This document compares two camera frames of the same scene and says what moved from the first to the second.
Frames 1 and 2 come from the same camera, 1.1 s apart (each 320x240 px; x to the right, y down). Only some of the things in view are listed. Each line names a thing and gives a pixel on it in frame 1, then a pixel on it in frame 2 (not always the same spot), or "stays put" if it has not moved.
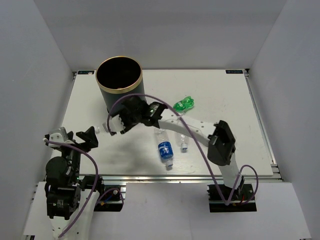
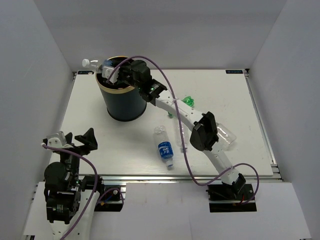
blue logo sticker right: (234, 71) stays put
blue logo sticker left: (85, 72) stays put
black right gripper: (122, 113) -> (127, 65)
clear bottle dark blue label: (165, 146) stays put
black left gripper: (89, 136) stays put
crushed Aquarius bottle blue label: (105, 127) -> (107, 63)
